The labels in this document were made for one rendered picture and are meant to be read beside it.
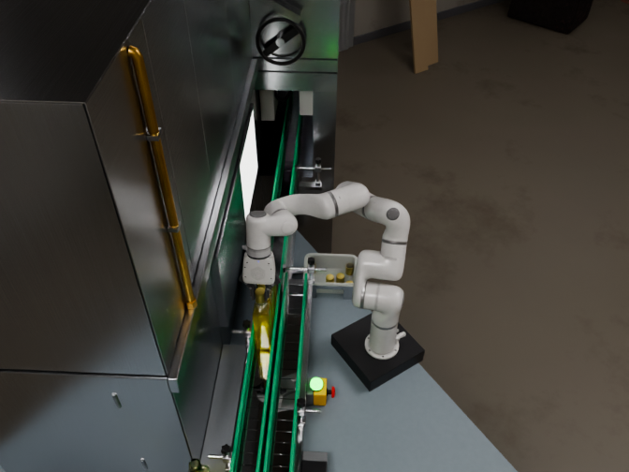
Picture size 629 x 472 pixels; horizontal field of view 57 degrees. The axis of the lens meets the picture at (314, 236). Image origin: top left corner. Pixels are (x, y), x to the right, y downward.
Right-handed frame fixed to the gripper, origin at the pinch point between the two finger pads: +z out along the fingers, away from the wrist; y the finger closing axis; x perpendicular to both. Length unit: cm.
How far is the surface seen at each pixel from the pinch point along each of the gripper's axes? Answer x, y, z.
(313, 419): -9.4, 19.0, 44.3
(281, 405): -15.7, 8.8, 32.5
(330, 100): 110, 16, -34
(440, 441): -14, 62, 46
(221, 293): -1.3, -12.4, 0.1
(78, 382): -53, -36, -8
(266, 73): 105, -13, -46
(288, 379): -6.4, 10.2, 30.0
